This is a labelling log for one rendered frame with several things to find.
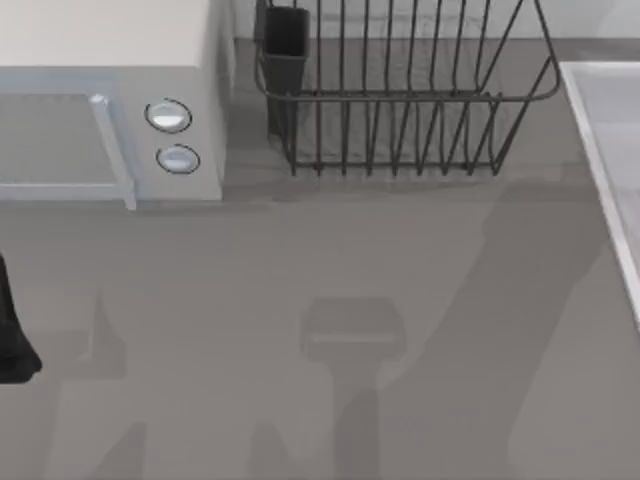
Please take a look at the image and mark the small silver microwave knob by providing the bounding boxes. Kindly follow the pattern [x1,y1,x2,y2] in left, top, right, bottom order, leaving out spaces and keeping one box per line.
[155,143,202,176]

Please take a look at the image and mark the black cutlery holder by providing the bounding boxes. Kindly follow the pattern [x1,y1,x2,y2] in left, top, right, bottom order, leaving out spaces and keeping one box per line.
[253,0,311,146]

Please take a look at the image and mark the large silver microwave knob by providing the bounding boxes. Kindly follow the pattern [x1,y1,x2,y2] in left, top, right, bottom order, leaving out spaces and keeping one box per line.
[143,97,194,135]

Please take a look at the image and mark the glass microwave door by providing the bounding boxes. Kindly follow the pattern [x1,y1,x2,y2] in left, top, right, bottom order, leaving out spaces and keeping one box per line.
[0,75,138,211]

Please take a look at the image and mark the pale microwave oven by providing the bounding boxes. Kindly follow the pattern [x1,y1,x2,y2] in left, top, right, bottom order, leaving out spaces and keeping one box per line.
[0,0,237,211]

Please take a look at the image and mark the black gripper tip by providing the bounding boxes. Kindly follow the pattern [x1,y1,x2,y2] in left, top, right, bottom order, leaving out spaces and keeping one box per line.
[0,254,43,385]

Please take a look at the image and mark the dark wire dish rack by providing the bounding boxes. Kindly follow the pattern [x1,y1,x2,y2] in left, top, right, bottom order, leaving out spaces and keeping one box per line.
[253,0,561,178]

